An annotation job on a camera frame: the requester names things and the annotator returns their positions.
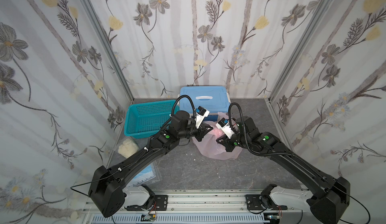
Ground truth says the pink plastic bag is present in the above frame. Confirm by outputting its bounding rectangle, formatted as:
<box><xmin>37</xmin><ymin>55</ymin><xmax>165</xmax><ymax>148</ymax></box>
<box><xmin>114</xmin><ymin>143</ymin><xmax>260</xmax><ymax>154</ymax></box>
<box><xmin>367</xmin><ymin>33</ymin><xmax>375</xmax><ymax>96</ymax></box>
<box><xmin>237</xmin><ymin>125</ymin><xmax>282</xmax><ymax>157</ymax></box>
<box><xmin>192</xmin><ymin>112</ymin><xmax>242</xmax><ymax>160</ymax></box>

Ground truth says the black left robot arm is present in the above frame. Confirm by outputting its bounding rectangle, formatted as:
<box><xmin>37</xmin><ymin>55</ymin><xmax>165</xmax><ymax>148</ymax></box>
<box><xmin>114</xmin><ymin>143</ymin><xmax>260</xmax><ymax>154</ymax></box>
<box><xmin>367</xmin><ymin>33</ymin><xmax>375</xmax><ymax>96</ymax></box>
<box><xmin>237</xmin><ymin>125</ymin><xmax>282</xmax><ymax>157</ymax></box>
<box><xmin>88</xmin><ymin>110</ymin><xmax>213</xmax><ymax>218</ymax></box>

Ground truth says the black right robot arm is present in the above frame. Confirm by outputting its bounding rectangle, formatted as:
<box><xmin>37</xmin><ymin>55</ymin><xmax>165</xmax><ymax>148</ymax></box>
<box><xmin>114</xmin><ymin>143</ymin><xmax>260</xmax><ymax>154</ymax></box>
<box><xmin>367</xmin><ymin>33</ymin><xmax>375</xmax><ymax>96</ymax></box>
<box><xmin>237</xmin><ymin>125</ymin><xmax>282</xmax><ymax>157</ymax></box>
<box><xmin>216</xmin><ymin>118</ymin><xmax>350</xmax><ymax>224</ymax></box>

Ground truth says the bag of white contents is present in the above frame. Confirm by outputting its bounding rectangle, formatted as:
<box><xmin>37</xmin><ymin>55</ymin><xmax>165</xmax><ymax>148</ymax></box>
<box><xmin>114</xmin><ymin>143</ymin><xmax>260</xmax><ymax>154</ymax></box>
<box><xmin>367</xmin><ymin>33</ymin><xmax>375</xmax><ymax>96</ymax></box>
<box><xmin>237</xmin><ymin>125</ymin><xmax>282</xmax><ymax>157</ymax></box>
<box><xmin>118</xmin><ymin>137</ymin><xmax>139</xmax><ymax>158</ymax></box>

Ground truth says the blue lidded storage box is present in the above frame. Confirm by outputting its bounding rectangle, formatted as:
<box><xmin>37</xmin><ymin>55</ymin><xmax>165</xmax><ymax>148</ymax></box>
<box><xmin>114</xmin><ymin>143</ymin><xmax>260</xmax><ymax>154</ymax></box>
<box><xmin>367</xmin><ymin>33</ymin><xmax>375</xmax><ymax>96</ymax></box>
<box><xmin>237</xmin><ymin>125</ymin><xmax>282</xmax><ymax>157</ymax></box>
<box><xmin>180</xmin><ymin>86</ymin><xmax>231</xmax><ymax>121</ymax></box>

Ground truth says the teal plastic basket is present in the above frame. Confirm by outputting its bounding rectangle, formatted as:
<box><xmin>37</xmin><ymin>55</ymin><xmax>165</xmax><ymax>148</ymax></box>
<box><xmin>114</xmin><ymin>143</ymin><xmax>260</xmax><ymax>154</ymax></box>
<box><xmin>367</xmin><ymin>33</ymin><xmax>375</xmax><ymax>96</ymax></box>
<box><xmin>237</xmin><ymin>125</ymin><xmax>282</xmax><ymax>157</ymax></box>
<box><xmin>124</xmin><ymin>100</ymin><xmax>175</xmax><ymax>139</ymax></box>

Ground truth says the packet of blue face masks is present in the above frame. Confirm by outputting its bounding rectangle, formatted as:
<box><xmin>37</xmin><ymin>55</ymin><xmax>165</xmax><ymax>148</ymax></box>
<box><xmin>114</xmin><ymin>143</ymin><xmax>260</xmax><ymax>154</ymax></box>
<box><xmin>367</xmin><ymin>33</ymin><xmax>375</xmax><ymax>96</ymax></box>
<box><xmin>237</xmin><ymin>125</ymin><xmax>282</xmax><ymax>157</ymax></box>
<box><xmin>127</xmin><ymin>162</ymin><xmax>161</xmax><ymax>187</ymax></box>

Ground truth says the small green circuit board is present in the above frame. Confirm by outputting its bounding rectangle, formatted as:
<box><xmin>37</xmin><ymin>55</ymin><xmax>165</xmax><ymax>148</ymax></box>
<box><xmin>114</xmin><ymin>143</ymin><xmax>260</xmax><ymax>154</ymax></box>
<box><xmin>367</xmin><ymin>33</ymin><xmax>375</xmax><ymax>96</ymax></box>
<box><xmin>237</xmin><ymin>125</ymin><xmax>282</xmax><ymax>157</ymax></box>
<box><xmin>141</xmin><ymin>214</ymin><xmax>156</xmax><ymax>222</ymax></box>

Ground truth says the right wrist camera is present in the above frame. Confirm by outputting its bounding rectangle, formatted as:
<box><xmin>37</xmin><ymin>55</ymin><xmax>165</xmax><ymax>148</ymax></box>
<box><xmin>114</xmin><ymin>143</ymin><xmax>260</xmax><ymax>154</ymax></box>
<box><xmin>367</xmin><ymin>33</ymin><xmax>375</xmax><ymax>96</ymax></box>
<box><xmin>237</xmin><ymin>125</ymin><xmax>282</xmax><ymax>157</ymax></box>
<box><xmin>216</xmin><ymin>118</ymin><xmax>235</xmax><ymax>139</ymax></box>

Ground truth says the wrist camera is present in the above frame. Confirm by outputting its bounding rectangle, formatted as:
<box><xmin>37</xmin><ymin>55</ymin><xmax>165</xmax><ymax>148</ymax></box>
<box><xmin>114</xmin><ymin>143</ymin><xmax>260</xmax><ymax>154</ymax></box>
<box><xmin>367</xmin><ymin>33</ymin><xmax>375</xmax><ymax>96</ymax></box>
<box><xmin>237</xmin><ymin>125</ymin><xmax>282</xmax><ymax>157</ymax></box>
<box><xmin>195</xmin><ymin>106</ymin><xmax>210</xmax><ymax>129</ymax></box>
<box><xmin>216</xmin><ymin>118</ymin><xmax>235</xmax><ymax>139</ymax></box>

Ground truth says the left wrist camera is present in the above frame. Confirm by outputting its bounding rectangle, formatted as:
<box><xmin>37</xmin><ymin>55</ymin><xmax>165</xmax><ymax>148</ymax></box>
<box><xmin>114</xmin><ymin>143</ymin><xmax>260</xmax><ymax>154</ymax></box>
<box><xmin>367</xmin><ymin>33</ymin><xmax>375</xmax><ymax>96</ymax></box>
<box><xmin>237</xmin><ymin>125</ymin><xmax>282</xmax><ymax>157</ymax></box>
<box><xmin>195</xmin><ymin>106</ymin><xmax>210</xmax><ymax>129</ymax></box>

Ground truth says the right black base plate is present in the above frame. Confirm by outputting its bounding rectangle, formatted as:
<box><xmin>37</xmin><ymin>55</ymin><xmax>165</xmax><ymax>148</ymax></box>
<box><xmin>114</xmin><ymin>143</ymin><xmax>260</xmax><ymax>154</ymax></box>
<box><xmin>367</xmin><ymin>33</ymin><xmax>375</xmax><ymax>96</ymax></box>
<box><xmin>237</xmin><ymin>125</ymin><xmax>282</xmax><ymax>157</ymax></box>
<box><xmin>245</xmin><ymin>194</ymin><xmax>288</xmax><ymax>212</ymax></box>

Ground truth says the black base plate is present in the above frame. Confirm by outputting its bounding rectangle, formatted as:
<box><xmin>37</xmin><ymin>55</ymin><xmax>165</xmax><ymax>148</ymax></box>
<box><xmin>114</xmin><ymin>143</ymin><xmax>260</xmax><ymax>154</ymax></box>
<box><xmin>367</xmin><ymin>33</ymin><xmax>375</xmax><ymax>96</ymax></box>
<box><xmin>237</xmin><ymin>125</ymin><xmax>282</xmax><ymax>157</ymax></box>
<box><xmin>124</xmin><ymin>195</ymin><xmax>168</xmax><ymax>212</ymax></box>
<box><xmin>245</xmin><ymin>194</ymin><xmax>288</xmax><ymax>212</ymax></box>

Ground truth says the aluminium mounting rail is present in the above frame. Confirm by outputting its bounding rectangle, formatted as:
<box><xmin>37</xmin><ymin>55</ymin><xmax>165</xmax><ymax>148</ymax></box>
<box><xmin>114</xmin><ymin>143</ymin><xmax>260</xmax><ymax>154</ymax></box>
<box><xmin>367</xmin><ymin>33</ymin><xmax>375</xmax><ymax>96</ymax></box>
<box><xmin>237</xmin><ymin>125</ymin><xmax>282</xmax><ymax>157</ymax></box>
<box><xmin>81</xmin><ymin>189</ymin><xmax>332</xmax><ymax>223</ymax></box>

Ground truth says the white slotted cable duct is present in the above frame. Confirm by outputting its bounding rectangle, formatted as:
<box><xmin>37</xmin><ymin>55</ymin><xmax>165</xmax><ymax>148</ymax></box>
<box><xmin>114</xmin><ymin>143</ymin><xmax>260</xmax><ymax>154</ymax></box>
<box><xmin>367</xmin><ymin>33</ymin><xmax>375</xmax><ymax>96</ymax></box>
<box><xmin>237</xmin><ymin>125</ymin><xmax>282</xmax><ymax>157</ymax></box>
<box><xmin>89</xmin><ymin>213</ymin><xmax>270</xmax><ymax>224</ymax></box>

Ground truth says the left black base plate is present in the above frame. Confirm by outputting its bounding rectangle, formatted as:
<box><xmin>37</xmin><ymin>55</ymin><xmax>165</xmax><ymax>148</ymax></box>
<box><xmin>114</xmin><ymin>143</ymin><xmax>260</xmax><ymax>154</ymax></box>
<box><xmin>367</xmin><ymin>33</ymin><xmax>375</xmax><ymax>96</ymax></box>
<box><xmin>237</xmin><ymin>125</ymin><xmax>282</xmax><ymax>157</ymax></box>
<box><xmin>124</xmin><ymin>195</ymin><xmax>168</xmax><ymax>212</ymax></box>

